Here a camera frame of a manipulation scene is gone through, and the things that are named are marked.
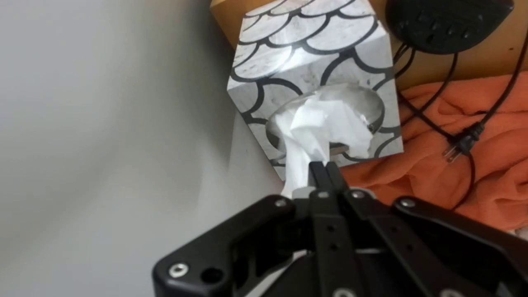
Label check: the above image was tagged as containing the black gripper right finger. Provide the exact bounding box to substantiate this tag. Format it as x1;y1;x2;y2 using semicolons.
324;161;528;297

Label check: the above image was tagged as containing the white paper wipe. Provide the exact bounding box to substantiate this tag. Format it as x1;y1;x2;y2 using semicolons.
276;89;375;201

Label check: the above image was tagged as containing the black round power hub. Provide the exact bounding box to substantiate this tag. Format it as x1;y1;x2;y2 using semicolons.
382;0;516;56

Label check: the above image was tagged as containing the orange cloth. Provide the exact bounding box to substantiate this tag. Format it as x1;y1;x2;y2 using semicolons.
337;69;528;232

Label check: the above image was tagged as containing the scale-patterned tissue box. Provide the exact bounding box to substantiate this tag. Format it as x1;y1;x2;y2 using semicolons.
224;0;405;184

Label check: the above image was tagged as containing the light wooden dresser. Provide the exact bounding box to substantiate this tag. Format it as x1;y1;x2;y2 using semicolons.
209;0;528;92

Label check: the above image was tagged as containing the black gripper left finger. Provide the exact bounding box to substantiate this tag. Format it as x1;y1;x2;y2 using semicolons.
151;160;367;297

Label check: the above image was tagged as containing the black power cable with plug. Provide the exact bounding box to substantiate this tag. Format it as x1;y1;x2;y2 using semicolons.
390;38;528;214

